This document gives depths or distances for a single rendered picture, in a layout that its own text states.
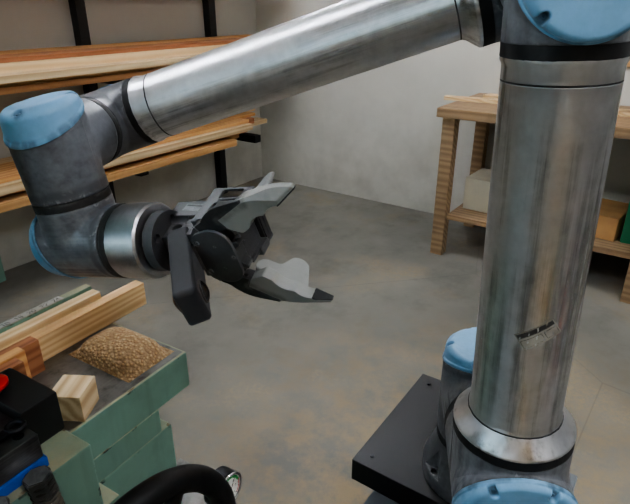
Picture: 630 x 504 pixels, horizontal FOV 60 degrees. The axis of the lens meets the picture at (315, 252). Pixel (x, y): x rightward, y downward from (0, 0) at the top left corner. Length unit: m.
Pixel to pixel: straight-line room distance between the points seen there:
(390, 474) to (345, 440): 0.93
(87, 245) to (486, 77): 3.21
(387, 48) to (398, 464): 0.72
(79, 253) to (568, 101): 0.54
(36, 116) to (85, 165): 0.07
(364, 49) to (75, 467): 0.54
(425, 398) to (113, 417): 0.68
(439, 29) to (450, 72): 3.08
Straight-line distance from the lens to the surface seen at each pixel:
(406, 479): 1.06
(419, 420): 1.17
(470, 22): 0.68
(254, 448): 1.97
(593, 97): 0.56
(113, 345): 0.83
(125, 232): 0.64
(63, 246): 0.71
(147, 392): 0.81
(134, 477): 0.86
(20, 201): 2.88
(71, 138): 0.68
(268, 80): 0.70
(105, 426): 0.78
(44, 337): 0.87
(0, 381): 0.64
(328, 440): 1.99
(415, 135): 3.91
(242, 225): 0.55
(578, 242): 0.61
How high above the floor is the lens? 1.37
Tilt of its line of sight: 24 degrees down
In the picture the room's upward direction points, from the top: straight up
